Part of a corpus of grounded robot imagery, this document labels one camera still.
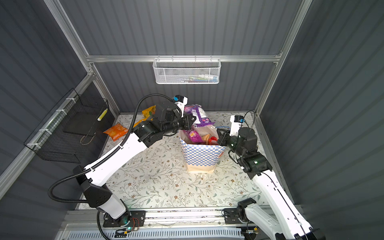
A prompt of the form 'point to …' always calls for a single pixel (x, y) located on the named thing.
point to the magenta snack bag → (194, 136)
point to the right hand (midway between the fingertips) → (219, 130)
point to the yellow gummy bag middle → (146, 117)
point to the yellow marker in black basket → (102, 115)
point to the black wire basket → (68, 132)
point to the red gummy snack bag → (213, 141)
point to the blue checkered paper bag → (200, 158)
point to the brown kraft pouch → (206, 138)
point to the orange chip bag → (117, 131)
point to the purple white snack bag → (202, 118)
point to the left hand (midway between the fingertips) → (197, 117)
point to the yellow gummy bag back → (148, 112)
